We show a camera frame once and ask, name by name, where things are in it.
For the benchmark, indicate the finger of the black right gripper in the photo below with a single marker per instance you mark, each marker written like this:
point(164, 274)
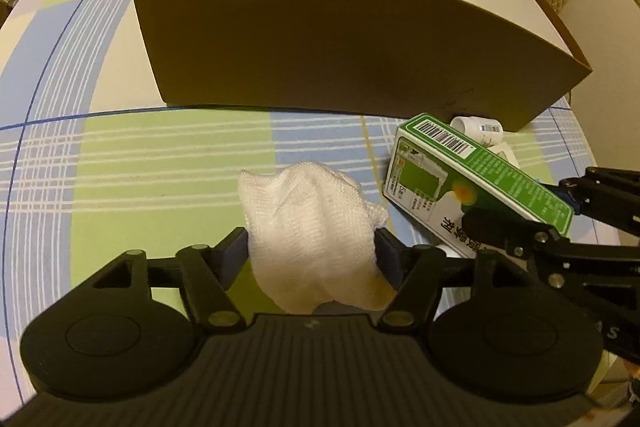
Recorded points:
point(607, 195)
point(527, 243)

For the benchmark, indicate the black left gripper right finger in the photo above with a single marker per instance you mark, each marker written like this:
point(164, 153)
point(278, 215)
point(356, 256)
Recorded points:
point(415, 274)

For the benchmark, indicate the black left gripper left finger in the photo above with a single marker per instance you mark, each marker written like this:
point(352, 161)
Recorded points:
point(207, 272)

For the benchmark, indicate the green white carton box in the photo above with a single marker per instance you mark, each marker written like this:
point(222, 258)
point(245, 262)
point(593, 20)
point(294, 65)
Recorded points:
point(437, 174)

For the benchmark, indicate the white knitted sock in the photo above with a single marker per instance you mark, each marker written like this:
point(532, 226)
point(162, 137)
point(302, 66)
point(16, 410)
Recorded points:
point(311, 239)

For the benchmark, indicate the white plastic rack holder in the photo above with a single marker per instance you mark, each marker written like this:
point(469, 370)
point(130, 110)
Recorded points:
point(504, 151)

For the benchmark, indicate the small white pill bottle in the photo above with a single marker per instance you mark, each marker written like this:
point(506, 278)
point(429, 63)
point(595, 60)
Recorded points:
point(487, 132)

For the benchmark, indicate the brown cardboard storage box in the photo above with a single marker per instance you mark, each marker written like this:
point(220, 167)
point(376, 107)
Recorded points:
point(503, 59)

